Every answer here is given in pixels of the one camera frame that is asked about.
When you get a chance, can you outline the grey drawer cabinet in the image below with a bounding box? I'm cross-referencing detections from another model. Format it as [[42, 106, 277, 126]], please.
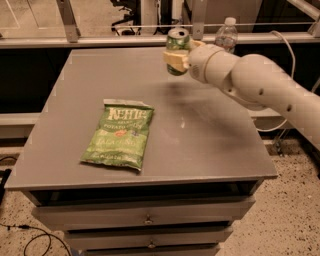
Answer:
[[7, 48, 276, 256]]

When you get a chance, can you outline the green Kettle chips bag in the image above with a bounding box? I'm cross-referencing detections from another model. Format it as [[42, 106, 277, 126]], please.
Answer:
[[81, 99, 154, 171]]

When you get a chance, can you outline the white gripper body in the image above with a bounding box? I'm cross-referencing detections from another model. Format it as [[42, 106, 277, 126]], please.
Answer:
[[188, 44, 223, 83]]

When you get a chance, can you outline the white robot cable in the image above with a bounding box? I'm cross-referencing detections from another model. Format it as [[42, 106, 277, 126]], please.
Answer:
[[255, 30, 320, 133]]

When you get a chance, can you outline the clear plastic water bottle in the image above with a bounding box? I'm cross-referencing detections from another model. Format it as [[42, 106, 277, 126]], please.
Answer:
[[215, 17, 238, 53]]

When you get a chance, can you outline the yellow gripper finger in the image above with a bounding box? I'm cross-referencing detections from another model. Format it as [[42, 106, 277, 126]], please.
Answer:
[[163, 50, 189, 73], [190, 40, 205, 50]]

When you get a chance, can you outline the grey drawer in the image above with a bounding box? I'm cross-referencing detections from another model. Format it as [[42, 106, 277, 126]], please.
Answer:
[[65, 226, 232, 250], [32, 196, 255, 231]]

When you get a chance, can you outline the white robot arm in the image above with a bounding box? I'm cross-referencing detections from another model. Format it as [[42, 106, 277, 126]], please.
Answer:
[[163, 41, 320, 150]]

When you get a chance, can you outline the metal window railing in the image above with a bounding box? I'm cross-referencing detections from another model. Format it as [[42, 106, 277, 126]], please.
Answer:
[[0, 0, 319, 49]]

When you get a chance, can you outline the black floor cable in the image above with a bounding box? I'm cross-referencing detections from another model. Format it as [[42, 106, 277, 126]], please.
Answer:
[[0, 223, 73, 256]]

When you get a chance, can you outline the green soda can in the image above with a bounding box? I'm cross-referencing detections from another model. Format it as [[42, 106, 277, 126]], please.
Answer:
[[166, 28, 190, 76]]

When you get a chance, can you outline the top grey drawer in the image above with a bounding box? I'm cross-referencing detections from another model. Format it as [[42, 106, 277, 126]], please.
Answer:
[[32, 196, 255, 231]]

